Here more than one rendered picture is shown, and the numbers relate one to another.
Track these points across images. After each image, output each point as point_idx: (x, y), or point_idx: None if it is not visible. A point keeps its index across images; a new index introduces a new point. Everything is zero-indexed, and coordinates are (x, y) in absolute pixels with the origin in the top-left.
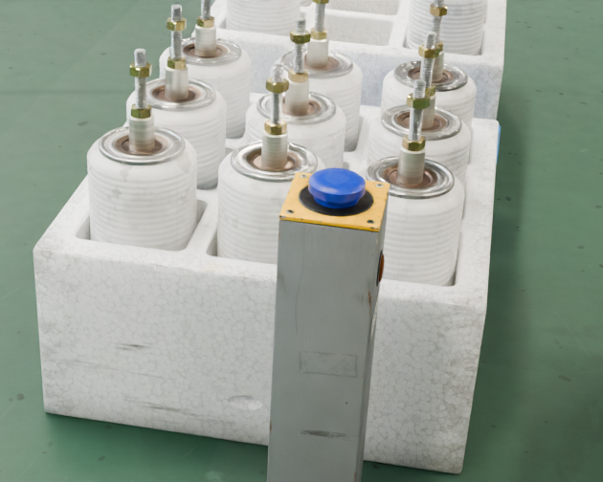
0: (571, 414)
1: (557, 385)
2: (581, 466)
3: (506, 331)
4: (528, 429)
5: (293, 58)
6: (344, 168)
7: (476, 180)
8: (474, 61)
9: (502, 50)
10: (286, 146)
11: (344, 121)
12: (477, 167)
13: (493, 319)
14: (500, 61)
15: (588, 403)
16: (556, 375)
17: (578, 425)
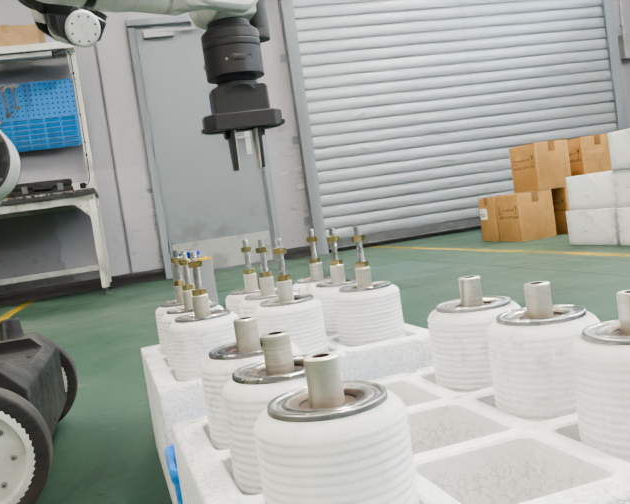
0: (96, 483)
1: (105, 490)
2: (92, 469)
3: (144, 500)
4: (123, 470)
5: (303, 296)
6: (189, 251)
7: (162, 367)
8: (205, 416)
9: (178, 438)
10: (244, 282)
11: (239, 305)
12: (164, 370)
13: (156, 502)
14: (176, 425)
15: (85, 490)
16: (106, 494)
17: (93, 480)
